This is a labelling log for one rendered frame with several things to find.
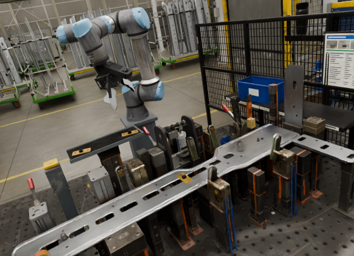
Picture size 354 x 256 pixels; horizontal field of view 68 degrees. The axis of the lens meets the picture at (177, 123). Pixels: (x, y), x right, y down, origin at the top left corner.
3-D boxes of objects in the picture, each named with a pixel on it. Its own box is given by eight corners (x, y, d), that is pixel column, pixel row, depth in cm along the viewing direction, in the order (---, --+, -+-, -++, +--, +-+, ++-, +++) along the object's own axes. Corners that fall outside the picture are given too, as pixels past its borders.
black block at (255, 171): (262, 231, 122) (258, 179, 111) (245, 218, 131) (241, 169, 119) (273, 223, 125) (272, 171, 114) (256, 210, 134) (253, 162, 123)
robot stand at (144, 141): (133, 166, 194) (119, 117, 178) (158, 157, 200) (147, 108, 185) (140, 180, 176) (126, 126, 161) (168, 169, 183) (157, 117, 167)
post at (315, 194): (315, 199, 134) (318, 150, 123) (296, 189, 143) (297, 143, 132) (323, 194, 137) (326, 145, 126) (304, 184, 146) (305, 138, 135)
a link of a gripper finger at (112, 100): (107, 111, 111) (106, 89, 111) (117, 110, 108) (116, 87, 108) (101, 110, 109) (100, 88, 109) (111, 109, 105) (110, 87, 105)
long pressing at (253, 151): (11, 296, 80) (9, 293, 79) (12, 248, 99) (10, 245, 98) (303, 136, 137) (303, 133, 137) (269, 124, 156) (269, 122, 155)
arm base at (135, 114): (124, 117, 177) (120, 103, 173) (145, 110, 182) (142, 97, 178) (129, 124, 164) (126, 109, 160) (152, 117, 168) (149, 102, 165)
